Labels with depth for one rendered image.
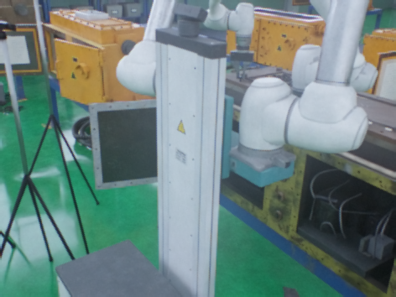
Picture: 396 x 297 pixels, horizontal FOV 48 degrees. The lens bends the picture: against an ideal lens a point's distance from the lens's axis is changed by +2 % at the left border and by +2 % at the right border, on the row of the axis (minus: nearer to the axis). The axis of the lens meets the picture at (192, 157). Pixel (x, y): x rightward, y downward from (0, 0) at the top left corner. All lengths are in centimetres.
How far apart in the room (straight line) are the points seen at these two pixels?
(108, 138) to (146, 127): 24
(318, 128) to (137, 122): 153
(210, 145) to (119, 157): 135
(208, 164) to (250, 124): 20
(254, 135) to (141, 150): 142
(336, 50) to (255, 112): 29
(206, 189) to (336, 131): 48
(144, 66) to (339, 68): 83
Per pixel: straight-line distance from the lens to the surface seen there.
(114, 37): 432
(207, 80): 141
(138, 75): 187
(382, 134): 199
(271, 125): 142
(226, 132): 151
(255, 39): 625
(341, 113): 136
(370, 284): 218
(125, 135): 271
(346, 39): 138
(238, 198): 266
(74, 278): 190
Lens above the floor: 204
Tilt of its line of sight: 25 degrees down
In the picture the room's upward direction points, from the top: 1 degrees clockwise
